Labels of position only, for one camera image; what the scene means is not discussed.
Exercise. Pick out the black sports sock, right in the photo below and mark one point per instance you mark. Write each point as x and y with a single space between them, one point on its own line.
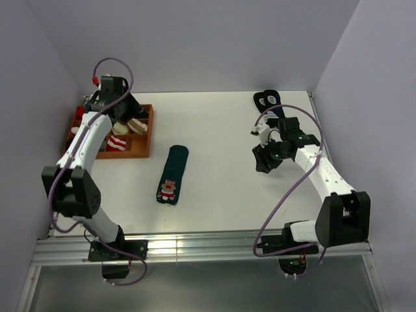
273 103

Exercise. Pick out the brown striped sock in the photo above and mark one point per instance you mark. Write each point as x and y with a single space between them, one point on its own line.
138 127

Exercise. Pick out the wooden compartment tray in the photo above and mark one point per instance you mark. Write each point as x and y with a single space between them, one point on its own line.
138 146

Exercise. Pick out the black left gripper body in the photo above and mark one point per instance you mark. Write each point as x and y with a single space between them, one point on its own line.
130 108

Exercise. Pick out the rolled red white striped sock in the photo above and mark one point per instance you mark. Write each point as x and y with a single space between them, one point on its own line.
116 144

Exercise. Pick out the black sports sock, left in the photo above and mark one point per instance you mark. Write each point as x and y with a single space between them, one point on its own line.
259 101

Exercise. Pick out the dark green reindeer sock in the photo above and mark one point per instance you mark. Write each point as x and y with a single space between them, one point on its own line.
169 187

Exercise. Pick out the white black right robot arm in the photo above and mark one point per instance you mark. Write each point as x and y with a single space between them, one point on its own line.
344 215

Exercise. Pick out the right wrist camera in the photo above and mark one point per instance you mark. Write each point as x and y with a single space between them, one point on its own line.
262 131

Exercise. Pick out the rolled dark grey sock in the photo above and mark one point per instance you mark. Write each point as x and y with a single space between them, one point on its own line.
103 145

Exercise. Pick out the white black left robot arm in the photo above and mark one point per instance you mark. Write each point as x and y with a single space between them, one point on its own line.
70 189

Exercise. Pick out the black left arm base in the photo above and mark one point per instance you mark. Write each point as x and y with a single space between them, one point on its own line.
116 266

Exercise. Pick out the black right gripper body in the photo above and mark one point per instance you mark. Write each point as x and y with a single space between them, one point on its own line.
273 153

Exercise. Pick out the rolled cream sock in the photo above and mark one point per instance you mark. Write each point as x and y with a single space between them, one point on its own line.
120 129

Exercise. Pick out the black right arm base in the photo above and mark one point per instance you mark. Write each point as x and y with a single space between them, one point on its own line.
285 246

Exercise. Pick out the black sports sock, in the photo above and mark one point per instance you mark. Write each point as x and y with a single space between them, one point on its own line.
259 101
273 103

